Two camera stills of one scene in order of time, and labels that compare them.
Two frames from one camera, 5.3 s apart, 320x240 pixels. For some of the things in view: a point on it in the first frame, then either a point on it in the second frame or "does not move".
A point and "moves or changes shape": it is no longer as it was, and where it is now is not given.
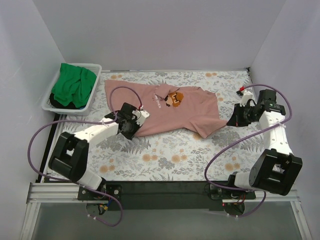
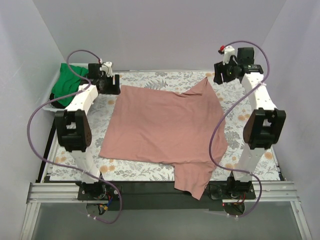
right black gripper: [236, 116] → [221, 74]
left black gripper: [133, 130] → [110, 88]
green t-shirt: [74, 85] does not move
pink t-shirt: [169, 106] moves or changes shape
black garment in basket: [55, 103] does not move
